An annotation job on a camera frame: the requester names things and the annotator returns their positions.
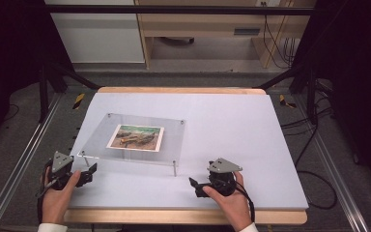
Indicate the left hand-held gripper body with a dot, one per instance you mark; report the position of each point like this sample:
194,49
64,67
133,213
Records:
59,167

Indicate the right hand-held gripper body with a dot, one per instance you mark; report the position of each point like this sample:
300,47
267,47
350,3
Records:
222,175

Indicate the clear acrylic picture frame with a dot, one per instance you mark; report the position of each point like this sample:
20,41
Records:
136,138

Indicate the person's right hand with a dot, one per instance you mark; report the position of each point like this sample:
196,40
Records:
235,206

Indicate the person's left hand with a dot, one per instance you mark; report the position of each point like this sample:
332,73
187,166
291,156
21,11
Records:
54,203

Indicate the wooden table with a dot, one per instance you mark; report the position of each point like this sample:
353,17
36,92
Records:
180,216

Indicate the white table mat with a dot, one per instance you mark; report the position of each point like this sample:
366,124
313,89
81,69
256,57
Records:
232,135

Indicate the yellow black tape piece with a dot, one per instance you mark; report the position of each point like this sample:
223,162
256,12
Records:
79,100

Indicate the black metal stand strut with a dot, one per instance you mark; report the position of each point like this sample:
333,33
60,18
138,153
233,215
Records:
310,93
43,93

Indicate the yellow clamp right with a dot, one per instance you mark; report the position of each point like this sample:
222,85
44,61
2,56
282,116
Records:
285,101

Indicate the black curtain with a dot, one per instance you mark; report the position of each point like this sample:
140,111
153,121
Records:
9,48
357,64

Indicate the white cabinet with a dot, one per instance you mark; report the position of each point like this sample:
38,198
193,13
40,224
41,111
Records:
99,35

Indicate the light wooden desk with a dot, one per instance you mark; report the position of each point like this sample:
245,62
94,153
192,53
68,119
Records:
206,22

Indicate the aluminium floor rail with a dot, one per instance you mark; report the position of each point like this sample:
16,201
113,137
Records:
19,164
335,174

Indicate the black horizontal frame bar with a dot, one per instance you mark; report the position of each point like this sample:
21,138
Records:
174,9

